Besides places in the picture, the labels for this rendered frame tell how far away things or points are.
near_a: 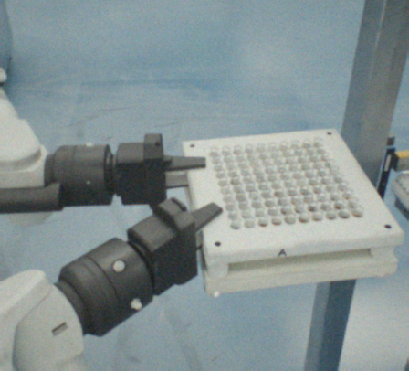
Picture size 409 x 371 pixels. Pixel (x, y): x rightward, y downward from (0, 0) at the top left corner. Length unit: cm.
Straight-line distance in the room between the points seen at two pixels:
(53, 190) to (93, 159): 7
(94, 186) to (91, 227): 147
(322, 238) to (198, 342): 119
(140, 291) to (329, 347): 85
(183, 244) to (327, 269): 19
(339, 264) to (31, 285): 37
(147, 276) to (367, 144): 54
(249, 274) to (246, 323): 119
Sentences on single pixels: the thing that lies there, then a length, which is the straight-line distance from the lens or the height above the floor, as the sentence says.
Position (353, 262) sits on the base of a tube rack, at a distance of 77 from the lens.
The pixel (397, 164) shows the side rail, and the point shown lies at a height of 88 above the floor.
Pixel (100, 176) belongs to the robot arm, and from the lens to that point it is 79.
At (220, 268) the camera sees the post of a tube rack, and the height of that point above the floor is 98.
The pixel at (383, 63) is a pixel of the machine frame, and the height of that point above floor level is 108.
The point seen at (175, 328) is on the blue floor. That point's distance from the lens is 190.
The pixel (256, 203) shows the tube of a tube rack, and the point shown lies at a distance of 74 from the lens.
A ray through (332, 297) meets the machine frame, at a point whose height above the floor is 53.
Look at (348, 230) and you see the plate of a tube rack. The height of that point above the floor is 101.
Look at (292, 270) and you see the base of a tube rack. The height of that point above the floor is 96.
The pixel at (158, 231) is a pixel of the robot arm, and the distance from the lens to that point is 67.
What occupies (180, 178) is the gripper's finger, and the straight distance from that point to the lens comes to 83.
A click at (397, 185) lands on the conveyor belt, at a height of 84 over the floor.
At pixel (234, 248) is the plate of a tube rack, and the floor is 101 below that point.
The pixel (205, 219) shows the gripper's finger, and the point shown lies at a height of 102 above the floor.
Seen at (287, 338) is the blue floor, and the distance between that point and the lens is 189.
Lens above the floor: 149
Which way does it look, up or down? 37 degrees down
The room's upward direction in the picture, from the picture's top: straight up
